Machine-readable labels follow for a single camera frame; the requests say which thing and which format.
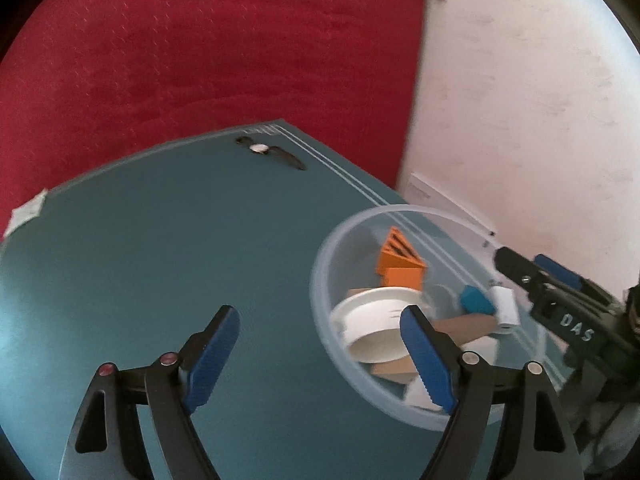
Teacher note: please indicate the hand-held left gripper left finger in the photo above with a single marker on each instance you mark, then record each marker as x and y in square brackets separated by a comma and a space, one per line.
[210, 360]

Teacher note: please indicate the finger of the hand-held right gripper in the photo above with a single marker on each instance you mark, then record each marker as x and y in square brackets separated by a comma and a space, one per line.
[557, 269]
[515, 265]

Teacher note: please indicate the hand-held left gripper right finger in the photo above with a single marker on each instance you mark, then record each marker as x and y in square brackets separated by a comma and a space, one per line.
[425, 355]

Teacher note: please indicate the beige wooden block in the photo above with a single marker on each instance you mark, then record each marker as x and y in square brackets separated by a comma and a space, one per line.
[395, 372]

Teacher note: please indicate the white textured block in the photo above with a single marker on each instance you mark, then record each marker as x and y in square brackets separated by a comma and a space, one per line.
[417, 392]

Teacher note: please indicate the white charger adapter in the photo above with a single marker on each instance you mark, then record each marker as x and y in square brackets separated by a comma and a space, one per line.
[505, 310]

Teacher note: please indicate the brown long block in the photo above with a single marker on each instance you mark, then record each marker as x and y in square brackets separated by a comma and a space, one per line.
[470, 327]

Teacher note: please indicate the blue block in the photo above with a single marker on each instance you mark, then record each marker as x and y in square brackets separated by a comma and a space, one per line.
[475, 300]

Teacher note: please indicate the white ribbed round cap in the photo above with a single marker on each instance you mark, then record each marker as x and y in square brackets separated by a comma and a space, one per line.
[370, 320]

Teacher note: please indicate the orange cube block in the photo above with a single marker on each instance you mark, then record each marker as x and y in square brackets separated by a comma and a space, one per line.
[405, 278]

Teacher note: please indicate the orange hollow triangular block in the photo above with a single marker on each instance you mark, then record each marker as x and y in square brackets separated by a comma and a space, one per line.
[395, 255]

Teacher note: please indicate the clear plastic bowl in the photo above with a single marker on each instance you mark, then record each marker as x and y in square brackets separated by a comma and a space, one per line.
[330, 260]

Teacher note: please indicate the white baseboard strip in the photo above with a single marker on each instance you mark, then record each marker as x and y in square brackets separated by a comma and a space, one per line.
[440, 200]

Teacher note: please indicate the green table mat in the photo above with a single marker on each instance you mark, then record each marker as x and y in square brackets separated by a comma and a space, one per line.
[175, 240]

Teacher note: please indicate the black wristwatch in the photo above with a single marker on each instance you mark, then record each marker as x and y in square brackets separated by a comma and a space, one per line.
[259, 148]

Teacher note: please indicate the white paper sheet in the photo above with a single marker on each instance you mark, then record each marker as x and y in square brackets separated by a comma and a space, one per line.
[25, 215]

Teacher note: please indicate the red quilted blanket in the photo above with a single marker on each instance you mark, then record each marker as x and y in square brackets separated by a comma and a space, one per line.
[200, 50]

